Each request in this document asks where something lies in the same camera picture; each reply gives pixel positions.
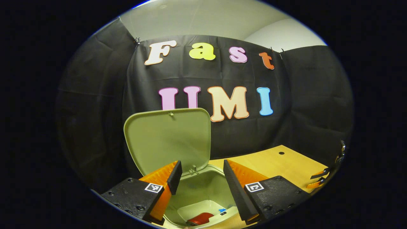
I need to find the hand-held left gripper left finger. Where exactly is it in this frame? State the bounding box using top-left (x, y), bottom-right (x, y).
top-left (100, 160), bottom-right (183, 226)

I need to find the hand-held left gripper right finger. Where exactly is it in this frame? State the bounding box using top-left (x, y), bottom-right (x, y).
top-left (223, 159), bottom-right (310, 225)

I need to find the green desktop garbage bin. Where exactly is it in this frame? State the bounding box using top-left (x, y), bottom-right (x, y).
top-left (123, 108), bottom-right (242, 229)

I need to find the red pop can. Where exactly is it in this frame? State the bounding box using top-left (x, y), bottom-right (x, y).
top-left (186, 212), bottom-right (214, 226)

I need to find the wooden desktop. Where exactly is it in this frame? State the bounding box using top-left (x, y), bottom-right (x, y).
top-left (153, 145), bottom-right (330, 229)

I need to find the black backdrop cloth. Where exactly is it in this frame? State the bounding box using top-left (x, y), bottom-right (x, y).
top-left (56, 17), bottom-right (354, 191)

